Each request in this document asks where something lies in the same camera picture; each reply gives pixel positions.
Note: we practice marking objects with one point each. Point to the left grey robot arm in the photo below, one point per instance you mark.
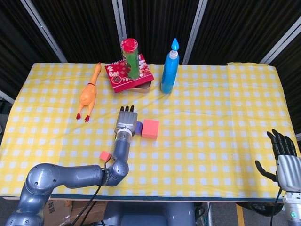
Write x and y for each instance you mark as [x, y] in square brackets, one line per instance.
[70, 174]

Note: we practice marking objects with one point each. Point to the beige oval box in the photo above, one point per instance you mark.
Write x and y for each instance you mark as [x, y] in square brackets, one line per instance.
[142, 89]

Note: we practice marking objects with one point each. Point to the brown cardboard box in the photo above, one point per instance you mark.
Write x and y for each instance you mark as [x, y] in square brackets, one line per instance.
[63, 212]

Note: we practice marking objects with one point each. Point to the blue plastic squeeze bottle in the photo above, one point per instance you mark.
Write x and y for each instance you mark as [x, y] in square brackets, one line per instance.
[169, 73]

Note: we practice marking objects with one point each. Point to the yellow white checkered tablecloth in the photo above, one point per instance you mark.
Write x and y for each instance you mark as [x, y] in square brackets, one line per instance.
[200, 141]

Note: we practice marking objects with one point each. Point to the red spiral desk calendar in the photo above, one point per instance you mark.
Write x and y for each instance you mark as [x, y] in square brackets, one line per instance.
[117, 80]

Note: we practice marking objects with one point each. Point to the small red foam cube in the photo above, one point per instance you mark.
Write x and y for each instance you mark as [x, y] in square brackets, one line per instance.
[105, 155]

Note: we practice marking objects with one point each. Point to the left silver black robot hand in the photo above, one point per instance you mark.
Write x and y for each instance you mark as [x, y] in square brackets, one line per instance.
[127, 120]

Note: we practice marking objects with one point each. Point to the purple foam cube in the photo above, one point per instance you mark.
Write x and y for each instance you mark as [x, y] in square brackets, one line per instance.
[138, 128]

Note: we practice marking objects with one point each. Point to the large red foam cube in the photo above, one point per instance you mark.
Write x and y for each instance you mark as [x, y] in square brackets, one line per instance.
[150, 129]

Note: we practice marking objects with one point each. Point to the green cylinder can red lid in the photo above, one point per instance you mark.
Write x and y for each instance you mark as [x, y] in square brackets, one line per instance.
[130, 61]

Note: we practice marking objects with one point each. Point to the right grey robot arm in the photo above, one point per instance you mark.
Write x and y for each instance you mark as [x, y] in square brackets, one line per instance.
[292, 207]

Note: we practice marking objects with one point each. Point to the orange rubber chicken toy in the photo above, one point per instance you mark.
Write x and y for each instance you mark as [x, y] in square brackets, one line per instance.
[88, 95]

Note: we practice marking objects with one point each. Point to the white metal frame post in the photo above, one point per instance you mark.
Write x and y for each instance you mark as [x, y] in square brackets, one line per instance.
[195, 33]
[279, 42]
[44, 33]
[118, 21]

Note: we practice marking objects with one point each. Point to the yellow table leg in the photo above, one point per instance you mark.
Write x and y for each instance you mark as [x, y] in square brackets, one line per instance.
[240, 215]

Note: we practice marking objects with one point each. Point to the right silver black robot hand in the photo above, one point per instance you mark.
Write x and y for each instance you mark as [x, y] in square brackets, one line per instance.
[289, 169]

